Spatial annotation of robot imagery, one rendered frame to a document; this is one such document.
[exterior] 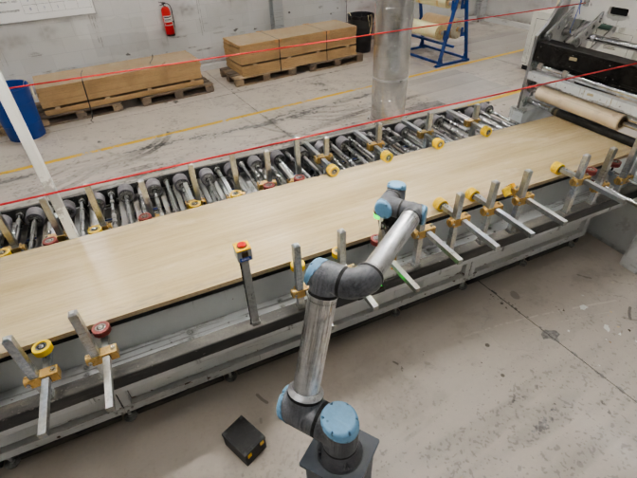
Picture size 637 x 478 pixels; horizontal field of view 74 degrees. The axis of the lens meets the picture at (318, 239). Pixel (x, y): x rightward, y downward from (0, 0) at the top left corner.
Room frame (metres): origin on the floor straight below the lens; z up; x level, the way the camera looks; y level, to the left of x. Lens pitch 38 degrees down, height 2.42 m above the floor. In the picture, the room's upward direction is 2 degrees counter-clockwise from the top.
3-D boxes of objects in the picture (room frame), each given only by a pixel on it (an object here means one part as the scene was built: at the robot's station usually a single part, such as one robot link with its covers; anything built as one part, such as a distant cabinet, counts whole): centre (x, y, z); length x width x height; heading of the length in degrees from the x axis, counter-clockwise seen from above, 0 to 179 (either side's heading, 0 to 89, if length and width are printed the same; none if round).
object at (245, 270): (1.51, 0.35, 0.93); 0.05 x 0.04 x 0.45; 113
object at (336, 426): (0.87, -0.05, 0.79); 0.17 x 0.15 x 0.18; 59
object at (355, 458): (0.86, -0.06, 0.65); 0.19 x 0.19 x 0.10
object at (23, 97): (5.78, 4.07, 0.36); 0.59 x 0.57 x 0.73; 29
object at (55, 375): (1.13, 1.24, 0.83); 0.13 x 0.06 x 0.05; 113
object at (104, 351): (1.23, 1.01, 0.84); 0.13 x 0.06 x 0.05; 113
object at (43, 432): (1.06, 1.19, 0.83); 0.43 x 0.03 x 0.04; 23
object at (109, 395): (1.15, 0.96, 0.84); 0.43 x 0.03 x 0.04; 23
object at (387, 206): (1.64, -0.33, 1.33); 0.12 x 0.12 x 0.09; 59
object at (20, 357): (1.12, 1.26, 0.87); 0.03 x 0.03 x 0.48; 23
